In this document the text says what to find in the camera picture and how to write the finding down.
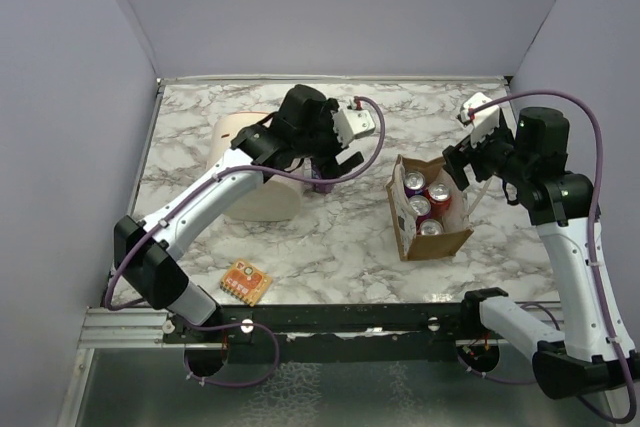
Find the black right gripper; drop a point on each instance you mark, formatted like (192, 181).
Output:
(474, 152)

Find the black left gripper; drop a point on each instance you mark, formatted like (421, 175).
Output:
(329, 165)

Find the aluminium frame rail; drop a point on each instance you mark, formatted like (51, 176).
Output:
(147, 328)

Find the purple soda can carried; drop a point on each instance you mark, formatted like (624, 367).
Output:
(414, 183)

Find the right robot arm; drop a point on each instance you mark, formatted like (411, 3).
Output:
(593, 352)

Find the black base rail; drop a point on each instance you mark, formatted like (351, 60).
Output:
(268, 347)

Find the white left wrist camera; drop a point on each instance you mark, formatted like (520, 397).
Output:
(352, 123)

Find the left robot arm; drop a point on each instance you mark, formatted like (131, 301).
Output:
(147, 252)

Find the orange snack packet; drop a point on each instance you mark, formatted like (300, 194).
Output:
(245, 282)

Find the white cylindrical bucket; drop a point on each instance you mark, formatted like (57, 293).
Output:
(279, 199)

